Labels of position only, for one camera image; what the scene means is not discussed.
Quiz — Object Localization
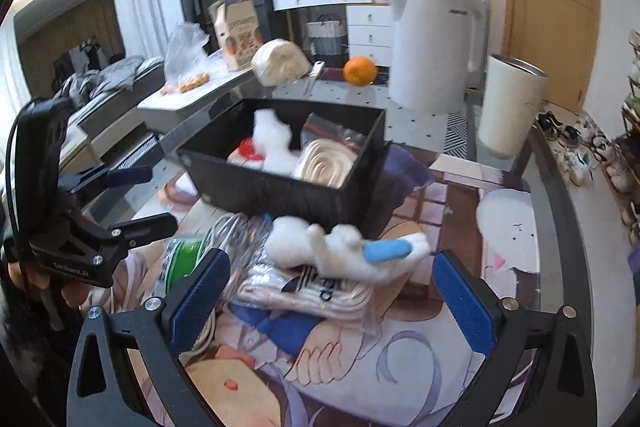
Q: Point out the green medicine granule packet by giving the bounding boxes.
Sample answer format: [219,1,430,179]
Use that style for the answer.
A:
[156,236,204,296]

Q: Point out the white charging cable bundle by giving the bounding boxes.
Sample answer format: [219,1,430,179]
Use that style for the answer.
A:
[179,211,266,363]

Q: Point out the red snack packet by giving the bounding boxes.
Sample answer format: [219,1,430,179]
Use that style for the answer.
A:
[227,138,265,170]

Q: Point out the bagged white adidas socks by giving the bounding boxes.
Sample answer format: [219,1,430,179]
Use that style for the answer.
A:
[227,239,374,327]

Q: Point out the white foam wrap piece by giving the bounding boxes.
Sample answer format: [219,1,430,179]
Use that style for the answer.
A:
[253,108,298,176]

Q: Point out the bagged cream cotton pads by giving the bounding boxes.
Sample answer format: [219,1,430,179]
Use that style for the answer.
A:
[292,113,367,188]

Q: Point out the white blue plush toy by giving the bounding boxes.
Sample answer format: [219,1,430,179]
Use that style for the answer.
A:
[264,216,433,286]

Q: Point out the person left hand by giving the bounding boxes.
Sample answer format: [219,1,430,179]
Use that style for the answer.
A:
[8,262,92,308]

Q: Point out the grey white side table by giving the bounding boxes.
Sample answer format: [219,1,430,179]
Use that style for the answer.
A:
[137,69,254,134]

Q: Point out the grey sofa with clothes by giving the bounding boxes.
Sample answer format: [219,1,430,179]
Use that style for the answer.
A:
[68,57,165,150]

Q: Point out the clear plastic bag with fruit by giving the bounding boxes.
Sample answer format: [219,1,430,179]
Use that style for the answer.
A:
[160,22,212,95]

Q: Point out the anime print desk mat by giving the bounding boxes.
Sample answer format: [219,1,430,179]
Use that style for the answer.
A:
[114,146,547,427]

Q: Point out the black storage box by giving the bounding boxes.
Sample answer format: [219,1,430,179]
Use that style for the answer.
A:
[177,98,385,229]

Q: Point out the wrapped white cabbage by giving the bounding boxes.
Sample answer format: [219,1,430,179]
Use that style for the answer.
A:
[252,39,311,87]

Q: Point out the fruit carton box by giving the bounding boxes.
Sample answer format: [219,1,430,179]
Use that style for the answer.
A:
[208,0,262,72]

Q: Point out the woven laundry basket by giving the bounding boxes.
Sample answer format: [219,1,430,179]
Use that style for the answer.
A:
[306,16,348,67]

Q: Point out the shoe rack with shoes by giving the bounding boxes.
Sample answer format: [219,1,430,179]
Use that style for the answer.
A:
[535,29,639,246]

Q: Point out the orange fruit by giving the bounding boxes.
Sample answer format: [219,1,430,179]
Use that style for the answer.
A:
[343,56,378,87]

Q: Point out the white desk with drawers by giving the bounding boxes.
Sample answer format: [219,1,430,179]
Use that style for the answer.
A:
[272,0,394,68]

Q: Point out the cream tumbler cup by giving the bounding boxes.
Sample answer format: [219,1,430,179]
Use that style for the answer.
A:
[477,54,548,158]

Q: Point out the large white cylindrical appliance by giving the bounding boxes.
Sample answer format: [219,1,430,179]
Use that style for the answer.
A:
[388,0,490,115]

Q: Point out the white handled knife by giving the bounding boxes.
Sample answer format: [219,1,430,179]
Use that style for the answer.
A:
[303,61,324,96]

